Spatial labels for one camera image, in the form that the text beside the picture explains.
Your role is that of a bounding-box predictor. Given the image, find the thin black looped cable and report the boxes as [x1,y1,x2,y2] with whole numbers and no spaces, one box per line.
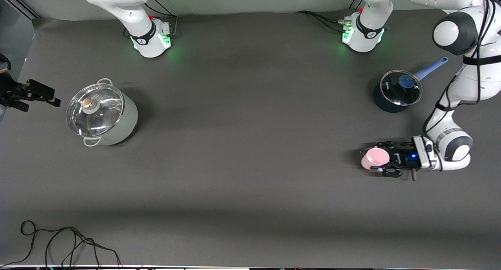
[0,220,122,267]

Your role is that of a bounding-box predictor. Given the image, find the pink plastic cup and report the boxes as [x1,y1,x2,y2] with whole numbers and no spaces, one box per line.
[361,148,390,170]

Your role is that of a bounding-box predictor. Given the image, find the black right arm base cables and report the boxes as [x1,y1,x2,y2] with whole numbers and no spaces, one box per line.
[123,0,178,38]

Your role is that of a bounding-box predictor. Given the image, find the glass lid with blue knob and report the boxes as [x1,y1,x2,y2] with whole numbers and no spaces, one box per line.
[380,70,422,106]

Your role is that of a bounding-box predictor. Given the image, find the dark blue saucepan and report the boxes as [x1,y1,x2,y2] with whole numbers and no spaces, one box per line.
[373,56,449,113]

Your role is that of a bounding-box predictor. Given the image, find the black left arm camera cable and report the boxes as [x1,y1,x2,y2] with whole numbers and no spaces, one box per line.
[422,0,492,134]

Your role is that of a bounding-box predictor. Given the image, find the pale green cooking pot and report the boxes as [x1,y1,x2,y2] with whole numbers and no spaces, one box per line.
[66,78,138,147]

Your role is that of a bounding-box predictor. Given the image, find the black arm base cables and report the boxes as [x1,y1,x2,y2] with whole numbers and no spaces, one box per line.
[123,0,178,38]
[296,0,366,32]

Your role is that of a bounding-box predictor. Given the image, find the glass lid with wooden knob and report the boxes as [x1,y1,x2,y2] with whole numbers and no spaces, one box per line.
[66,83,124,137]

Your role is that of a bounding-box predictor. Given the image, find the black left arm base cables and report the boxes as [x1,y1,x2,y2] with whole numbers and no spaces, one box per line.
[296,0,366,32]

